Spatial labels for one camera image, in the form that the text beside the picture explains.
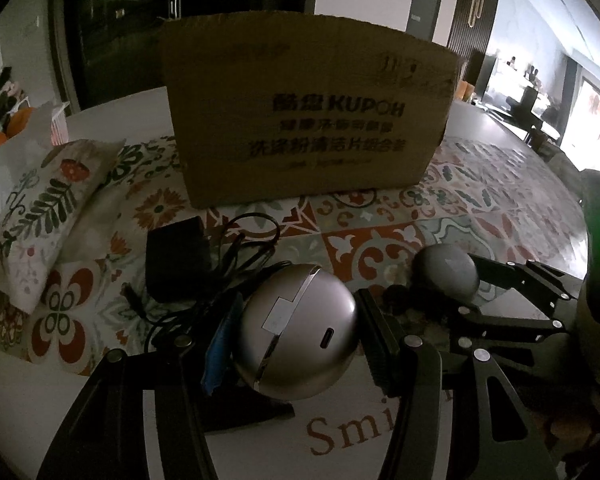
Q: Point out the slatted wall panel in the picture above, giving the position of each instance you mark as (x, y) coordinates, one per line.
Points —
(472, 15)

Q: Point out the dark glass cabinet doors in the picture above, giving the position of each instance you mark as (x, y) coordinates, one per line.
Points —
(120, 35)

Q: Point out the dark interior door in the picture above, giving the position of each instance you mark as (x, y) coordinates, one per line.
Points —
(425, 5)

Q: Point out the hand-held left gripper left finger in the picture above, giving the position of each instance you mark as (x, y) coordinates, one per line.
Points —
(217, 360)

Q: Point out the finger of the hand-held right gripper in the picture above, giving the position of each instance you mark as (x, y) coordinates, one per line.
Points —
(530, 280)
(505, 325)

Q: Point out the television console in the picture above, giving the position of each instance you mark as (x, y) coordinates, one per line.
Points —
(520, 100)

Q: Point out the brown cardboard box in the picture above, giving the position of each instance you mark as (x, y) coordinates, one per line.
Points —
(305, 110)

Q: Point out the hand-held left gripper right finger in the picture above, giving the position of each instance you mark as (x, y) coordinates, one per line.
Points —
(377, 335)

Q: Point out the floral tissue pouch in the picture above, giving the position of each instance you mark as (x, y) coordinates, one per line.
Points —
(45, 195)

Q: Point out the silver oval device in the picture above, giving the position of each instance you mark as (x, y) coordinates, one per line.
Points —
(310, 320)

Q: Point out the patterned table runner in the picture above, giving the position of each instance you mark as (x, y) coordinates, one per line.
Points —
(370, 240)

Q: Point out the small grey oval device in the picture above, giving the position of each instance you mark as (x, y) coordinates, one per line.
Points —
(442, 267)

